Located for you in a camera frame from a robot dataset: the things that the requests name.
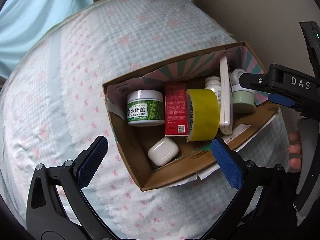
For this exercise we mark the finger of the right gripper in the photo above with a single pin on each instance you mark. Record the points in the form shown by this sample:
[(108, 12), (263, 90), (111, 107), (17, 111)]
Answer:
[(281, 100), (254, 81)]

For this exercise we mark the white pill bottle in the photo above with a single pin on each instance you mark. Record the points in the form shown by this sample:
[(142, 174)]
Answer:
[(214, 83)]

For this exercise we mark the yellow tape roll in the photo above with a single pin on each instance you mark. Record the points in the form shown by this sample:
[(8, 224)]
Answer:
[(203, 114)]

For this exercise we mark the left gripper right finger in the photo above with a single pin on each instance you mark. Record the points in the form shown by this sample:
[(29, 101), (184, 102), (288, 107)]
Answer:
[(260, 207)]

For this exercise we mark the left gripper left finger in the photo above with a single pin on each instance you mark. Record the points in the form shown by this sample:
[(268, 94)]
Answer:
[(57, 208)]

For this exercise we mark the red carton box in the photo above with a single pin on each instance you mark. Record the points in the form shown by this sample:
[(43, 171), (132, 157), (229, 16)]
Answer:
[(175, 110)]

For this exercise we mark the blue checkered bed sheet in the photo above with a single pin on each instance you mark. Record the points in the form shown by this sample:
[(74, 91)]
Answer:
[(107, 125)]

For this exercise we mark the white earbuds case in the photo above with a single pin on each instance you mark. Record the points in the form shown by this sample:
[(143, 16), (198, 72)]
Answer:
[(163, 151)]

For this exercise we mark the light blue hanging cloth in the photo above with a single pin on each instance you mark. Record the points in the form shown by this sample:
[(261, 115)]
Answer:
[(24, 22)]

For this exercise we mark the pale green cream jar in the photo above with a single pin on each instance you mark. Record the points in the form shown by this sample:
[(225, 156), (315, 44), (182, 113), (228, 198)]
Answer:
[(243, 99)]

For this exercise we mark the green labelled white jar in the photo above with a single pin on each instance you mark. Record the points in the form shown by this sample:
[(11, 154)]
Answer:
[(145, 108)]

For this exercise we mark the person's right hand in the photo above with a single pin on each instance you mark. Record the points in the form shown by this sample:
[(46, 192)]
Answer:
[(295, 152)]

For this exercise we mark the pink cardboard box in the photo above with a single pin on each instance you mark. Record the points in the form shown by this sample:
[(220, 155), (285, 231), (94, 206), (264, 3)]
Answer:
[(133, 143)]

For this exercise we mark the white remote control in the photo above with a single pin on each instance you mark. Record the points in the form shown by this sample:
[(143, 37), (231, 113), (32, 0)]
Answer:
[(226, 109)]

